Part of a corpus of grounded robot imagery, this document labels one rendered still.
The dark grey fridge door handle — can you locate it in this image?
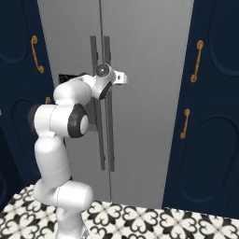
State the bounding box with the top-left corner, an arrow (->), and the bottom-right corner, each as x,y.
103,35 -> 117,173
90,35 -> 107,172

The navy cupboard door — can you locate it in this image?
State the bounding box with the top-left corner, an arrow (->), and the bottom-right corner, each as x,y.
177,0 -> 239,104
0,0 -> 56,105
161,97 -> 239,219
0,92 -> 67,213

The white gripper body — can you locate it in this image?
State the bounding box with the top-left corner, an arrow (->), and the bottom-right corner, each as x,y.
113,70 -> 130,86

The plain grey fridge door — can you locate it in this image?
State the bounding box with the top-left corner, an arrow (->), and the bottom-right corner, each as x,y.
99,0 -> 195,210

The grey fridge door with dispenser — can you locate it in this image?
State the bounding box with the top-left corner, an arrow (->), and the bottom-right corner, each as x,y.
36,0 -> 113,202

